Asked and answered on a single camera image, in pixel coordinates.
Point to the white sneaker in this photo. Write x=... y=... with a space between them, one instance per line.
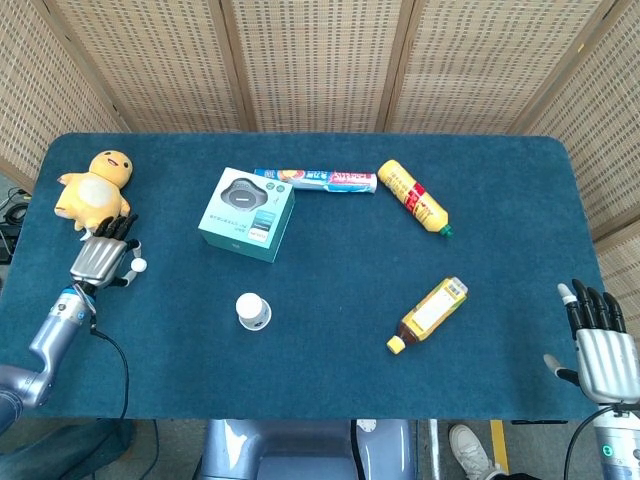
x=472 y=450

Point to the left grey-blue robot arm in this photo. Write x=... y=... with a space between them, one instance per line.
x=52 y=337

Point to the teal speaker product box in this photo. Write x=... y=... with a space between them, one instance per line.
x=245 y=215

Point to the silver metal table leg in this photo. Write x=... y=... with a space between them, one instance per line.
x=434 y=450

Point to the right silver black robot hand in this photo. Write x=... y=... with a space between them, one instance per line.
x=607 y=360

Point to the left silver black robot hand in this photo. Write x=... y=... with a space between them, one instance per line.
x=97 y=257

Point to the tea bottle with yellow cap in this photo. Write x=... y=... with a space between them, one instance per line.
x=432 y=310

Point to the white floral paper cup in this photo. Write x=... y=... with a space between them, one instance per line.
x=261 y=321

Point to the yellow plush duck toy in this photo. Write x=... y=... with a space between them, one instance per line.
x=95 y=192

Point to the yellow bottle with green cap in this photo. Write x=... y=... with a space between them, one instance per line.
x=412 y=197

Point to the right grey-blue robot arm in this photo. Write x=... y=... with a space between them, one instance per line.
x=622 y=440

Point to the grey-blue robot torso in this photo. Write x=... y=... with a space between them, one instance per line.
x=300 y=450

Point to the woven bamboo folding screen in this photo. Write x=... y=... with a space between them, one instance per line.
x=320 y=65

